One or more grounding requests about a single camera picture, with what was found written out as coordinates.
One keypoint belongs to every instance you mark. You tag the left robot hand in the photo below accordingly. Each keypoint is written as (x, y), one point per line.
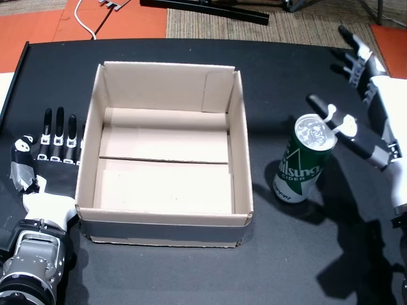
(54, 178)

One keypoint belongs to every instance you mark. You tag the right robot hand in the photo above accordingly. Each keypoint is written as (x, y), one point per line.
(365, 143)

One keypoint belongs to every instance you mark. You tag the green cider can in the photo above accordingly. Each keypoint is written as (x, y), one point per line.
(299, 165)

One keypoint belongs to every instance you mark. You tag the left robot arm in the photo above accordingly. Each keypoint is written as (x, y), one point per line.
(35, 254)

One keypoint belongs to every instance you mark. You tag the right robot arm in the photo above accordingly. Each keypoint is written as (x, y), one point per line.
(401, 219)

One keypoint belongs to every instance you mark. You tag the open cardboard box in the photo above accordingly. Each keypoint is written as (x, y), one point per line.
(165, 190)

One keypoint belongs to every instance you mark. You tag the white flat panel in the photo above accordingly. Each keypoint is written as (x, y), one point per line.
(5, 92)

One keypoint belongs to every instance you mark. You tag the orange floor mat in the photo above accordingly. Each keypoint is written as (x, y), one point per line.
(392, 44)
(31, 25)

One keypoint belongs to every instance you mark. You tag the black stand legs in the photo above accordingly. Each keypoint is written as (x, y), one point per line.
(379, 16)

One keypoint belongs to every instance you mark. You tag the beige woven rug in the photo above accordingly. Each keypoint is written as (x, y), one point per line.
(222, 31)

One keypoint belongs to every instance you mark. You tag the gray metal bracket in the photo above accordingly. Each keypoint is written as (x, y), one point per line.
(113, 4)

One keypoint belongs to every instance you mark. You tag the black metal frame bar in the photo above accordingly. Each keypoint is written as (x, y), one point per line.
(222, 11)

